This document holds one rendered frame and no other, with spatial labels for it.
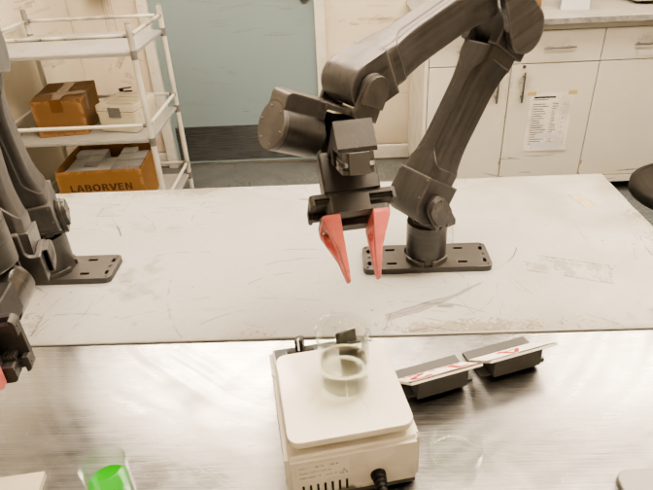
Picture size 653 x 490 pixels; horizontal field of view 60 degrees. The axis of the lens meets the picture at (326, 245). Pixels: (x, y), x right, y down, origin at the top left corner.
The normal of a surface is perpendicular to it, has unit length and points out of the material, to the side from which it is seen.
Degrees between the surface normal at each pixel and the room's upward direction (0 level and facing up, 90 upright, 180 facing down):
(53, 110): 89
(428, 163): 58
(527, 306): 0
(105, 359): 0
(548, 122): 90
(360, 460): 90
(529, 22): 90
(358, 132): 40
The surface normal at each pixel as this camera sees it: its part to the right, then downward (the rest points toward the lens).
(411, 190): -0.73, -0.18
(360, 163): 0.15, 0.29
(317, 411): -0.04, -0.85
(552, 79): -0.01, 0.52
